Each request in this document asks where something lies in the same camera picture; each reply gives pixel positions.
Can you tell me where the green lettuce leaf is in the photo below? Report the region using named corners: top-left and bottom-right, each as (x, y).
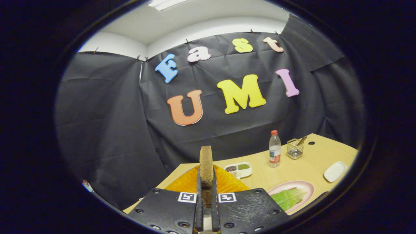
top-left (270, 187), bottom-right (309, 212)

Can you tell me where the black backdrop cloth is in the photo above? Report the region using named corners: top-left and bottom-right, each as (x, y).
top-left (55, 13), bottom-right (364, 212)

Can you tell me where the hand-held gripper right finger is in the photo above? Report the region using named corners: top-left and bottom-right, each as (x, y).
top-left (211, 164), bottom-right (291, 234)

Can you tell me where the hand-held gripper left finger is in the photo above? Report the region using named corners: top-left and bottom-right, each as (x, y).
top-left (128, 164), bottom-right (204, 234)

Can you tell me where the white rectangular plate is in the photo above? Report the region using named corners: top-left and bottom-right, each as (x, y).
top-left (324, 161), bottom-right (347, 183)

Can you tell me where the clear bottle with red cap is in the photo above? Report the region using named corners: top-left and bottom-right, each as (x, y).
top-left (269, 130), bottom-right (282, 168)

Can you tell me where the brown bread slice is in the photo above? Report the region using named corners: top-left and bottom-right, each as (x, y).
top-left (199, 145), bottom-right (214, 208)

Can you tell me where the pink round plate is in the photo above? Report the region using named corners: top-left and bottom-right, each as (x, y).
top-left (267, 181), bottom-right (315, 214)

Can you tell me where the ceiling light panel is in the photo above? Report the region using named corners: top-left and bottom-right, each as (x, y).
top-left (148, 0), bottom-right (189, 11)

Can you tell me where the metal wire basket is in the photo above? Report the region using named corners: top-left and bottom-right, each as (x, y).
top-left (286, 138), bottom-right (305, 160)

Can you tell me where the white compartment condiment tray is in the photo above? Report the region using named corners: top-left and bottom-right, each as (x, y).
top-left (224, 162), bottom-right (253, 179)

